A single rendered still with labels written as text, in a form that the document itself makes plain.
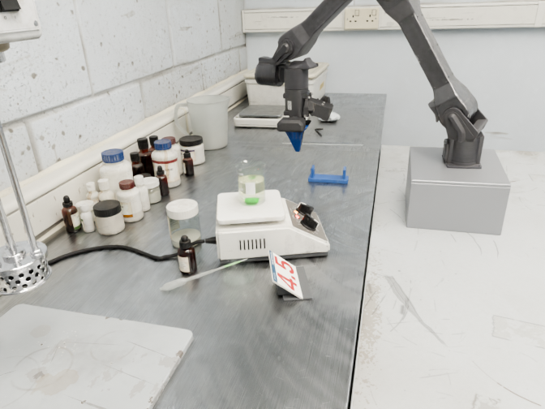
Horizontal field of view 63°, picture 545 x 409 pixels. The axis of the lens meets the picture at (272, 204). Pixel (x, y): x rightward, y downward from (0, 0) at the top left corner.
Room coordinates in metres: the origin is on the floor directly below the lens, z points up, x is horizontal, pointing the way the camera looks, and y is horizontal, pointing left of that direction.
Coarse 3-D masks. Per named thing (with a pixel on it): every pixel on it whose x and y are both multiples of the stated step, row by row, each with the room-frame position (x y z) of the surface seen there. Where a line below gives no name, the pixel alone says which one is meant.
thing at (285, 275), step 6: (276, 258) 0.64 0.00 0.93; (276, 264) 0.62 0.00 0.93; (282, 264) 0.63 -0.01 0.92; (288, 264) 0.64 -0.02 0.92; (276, 270) 0.59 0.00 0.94; (282, 270) 0.61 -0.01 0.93; (288, 270) 0.62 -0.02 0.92; (282, 276) 0.59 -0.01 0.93; (288, 276) 0.60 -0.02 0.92; (294, 276) 0.62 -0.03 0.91; (282, 282) 0.57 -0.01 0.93; (288, 282) 0.58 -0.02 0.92; (294, 282) 0.59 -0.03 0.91; (294, 288) 0.58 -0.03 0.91
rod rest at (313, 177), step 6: (312, 168) 1.05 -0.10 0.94; (312, 174) 1.05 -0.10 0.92; (318, 174) 1.07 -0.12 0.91; (324, 174) 1.07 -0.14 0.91; (330, 174) 1.06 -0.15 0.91; (312, 180) 1.04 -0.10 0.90; (318, 180) 1.04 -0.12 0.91; (324, 180) 1.04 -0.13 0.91; (330, 180) 1.03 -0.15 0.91; (336, 180) 1.03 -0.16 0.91; (342, 180) 1.03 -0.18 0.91
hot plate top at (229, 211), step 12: (228, 192) 0.79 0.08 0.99; (276, 192) 0.78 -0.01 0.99; (228, 204) 0.74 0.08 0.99; (240, 204) 0.73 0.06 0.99; (264, 204) 0.73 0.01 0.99; (276, 204) 0.73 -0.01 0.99; (228, 216) 0.69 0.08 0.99; (240, 216) 0.69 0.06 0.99; (252, 216) 0.69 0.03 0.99; (264, 216) 0.68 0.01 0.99; (276, 216) 0.68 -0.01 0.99
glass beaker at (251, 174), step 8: (248, 160) 0.78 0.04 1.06; (240, 168) 0.73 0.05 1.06; (248, 168) 0.72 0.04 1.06; (256, 168) 0.77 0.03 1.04; (240, 176) 0.73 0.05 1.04; (248, 176) 0.73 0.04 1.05; (256, 176) 0.73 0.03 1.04; (264, 176) 0.75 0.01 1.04; (240, 184) 0.73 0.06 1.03; (248, 184) 0.73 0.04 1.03; (256, 184) 0.73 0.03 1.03; (264, 184) 0.74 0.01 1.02; (240, 192) 0.73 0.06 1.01; (248, 192) 0.73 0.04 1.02; (256, 192) 0.73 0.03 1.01; (264, 192) 0.74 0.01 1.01; (240, 200) 0.74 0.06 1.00; (248, 200) 0.73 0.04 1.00; (256, 200) 0.73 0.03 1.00; (264, 200) 0.74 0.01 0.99
